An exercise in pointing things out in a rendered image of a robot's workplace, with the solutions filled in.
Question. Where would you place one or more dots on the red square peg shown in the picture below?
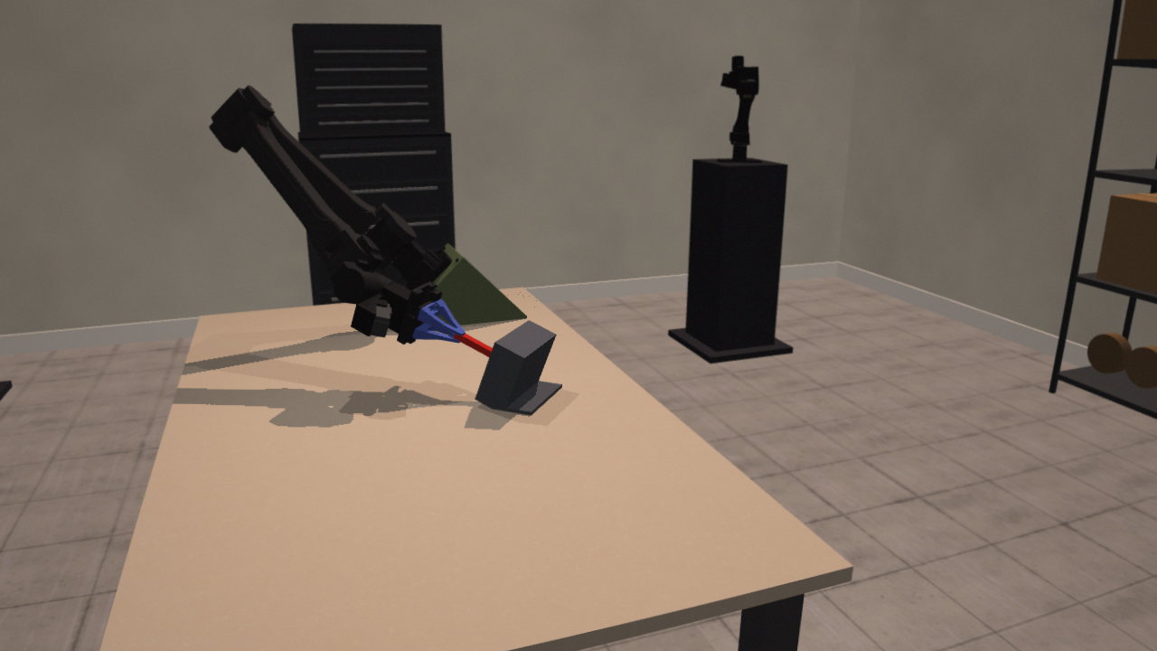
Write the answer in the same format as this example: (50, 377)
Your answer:
(475, 344)

